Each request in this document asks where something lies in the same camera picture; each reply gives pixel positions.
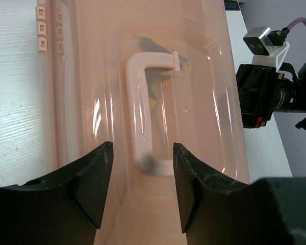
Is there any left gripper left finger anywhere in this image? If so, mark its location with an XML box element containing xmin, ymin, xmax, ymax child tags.
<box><xmin>0</xmin><ymin>141</ymin><xmax>114</xmax><ymax>244</ymax></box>

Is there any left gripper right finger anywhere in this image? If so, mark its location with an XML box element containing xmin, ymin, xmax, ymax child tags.
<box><xmin>173</xmin><ymin>143</ymin><xmax>306</xmax><ymax>244</ymax></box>

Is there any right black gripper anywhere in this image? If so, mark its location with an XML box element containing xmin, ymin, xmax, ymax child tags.
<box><xmin>236</xmin><ymin>63</ymin><xmax>306</xmax><ymax>131</ymax></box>

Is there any pink plastic toolbox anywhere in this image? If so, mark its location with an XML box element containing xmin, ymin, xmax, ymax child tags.
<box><xmin>36</xmin><ymin>1</ymin><xmax>249</xmax><ymax>244</ymax></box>

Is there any yellow black T-handle hex key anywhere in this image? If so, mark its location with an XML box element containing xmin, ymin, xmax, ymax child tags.
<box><xmin>134</xmin><ymin>34</ymin><xmax>193</xmax><ymax>75</ymax></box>

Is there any blue label sticker right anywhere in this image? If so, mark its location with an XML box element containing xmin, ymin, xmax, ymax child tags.
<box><xmin>224</xmin><ymin>0</ymin><xmax>240</xmax><ymax>11</ymax></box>

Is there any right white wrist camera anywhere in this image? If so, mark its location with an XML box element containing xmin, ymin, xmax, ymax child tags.
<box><xmin>243</xmin><ymin>26</ymin><xmax>290</xmax><ymax>71</ymax></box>

